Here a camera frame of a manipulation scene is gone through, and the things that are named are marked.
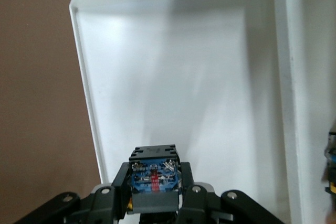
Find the orange and black switch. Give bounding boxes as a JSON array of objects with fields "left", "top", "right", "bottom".
[{"left": 321, "top": 126, "right": 336, "bottom": 196}]

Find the white cabinet drawer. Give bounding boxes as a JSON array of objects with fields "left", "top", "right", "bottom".
[{"left": 69, "top": 0, "right": 292, "bottom": 224}]

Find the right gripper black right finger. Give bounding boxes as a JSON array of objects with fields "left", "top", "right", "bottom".
[{"left": 177, "top": 161, "right": 286, "bottom": 224}]

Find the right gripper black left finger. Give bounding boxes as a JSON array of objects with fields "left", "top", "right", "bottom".
[{"left": 12, "top": 162, "right": 131, "bottom": 224}]

